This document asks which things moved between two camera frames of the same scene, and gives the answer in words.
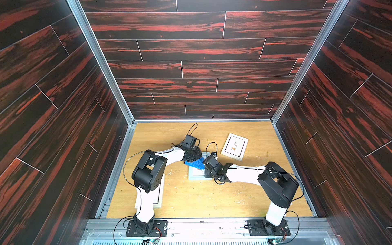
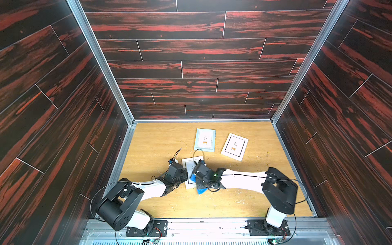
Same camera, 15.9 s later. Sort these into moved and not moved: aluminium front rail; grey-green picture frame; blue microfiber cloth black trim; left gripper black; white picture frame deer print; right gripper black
Moved: grey-green picture frame; blue microfiber cloth black trim; left gripper black; right gripper black
Not moved: aluminium front rail; white picture frame deer print
